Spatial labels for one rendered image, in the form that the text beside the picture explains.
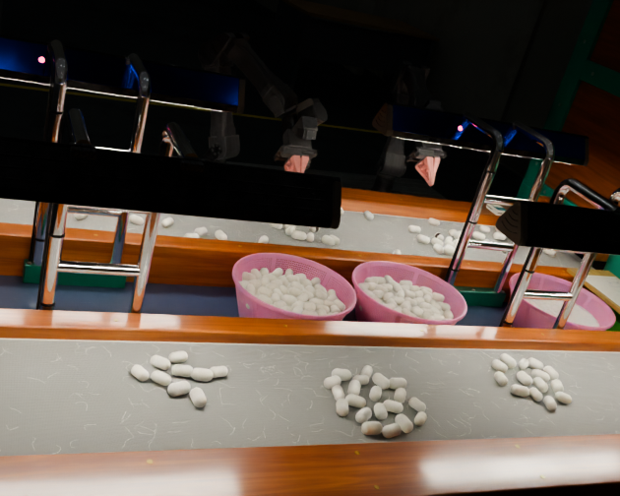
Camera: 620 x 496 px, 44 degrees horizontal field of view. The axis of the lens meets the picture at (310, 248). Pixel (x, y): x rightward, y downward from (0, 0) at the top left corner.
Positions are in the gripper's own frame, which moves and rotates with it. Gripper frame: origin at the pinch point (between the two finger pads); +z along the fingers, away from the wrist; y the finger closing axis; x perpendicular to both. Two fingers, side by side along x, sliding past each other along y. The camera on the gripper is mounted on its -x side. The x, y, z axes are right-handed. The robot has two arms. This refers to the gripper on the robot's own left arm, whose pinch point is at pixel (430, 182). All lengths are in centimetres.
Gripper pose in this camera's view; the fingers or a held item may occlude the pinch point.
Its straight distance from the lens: 223.8
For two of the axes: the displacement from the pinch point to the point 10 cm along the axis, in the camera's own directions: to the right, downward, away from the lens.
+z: 0.9, 9.2, -3.8
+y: 9.1, 0.7, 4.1
